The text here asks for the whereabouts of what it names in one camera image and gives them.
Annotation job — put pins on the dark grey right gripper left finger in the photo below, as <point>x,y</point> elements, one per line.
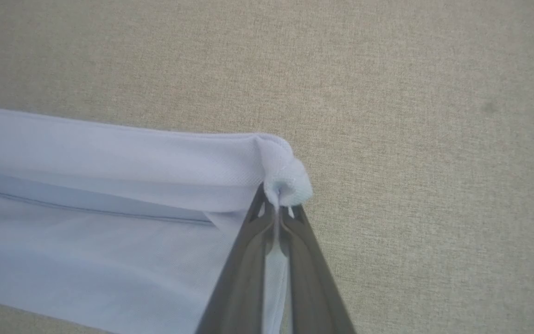
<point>244,278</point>

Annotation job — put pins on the light blue garment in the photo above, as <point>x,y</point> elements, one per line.
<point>86,185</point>

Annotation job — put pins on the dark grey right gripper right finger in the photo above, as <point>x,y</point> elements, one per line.
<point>313,287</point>

